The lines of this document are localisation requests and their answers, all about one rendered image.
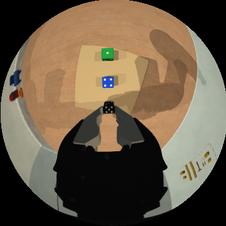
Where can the tan square mat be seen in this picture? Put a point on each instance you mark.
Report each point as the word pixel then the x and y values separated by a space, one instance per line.
pixel 127 69

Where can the black die with white pips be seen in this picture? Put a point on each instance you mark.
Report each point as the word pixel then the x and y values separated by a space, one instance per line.
pixel 108 107

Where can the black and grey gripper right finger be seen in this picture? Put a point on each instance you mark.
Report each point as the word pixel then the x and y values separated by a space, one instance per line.
pixel 130 131

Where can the blue die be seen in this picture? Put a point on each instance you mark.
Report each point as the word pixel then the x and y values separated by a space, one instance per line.
pixel 107 82

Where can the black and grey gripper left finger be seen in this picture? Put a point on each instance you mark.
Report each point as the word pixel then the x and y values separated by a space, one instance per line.
pixel 84 133

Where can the green die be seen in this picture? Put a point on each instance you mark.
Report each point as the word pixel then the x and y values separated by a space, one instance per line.
pixel 107 54

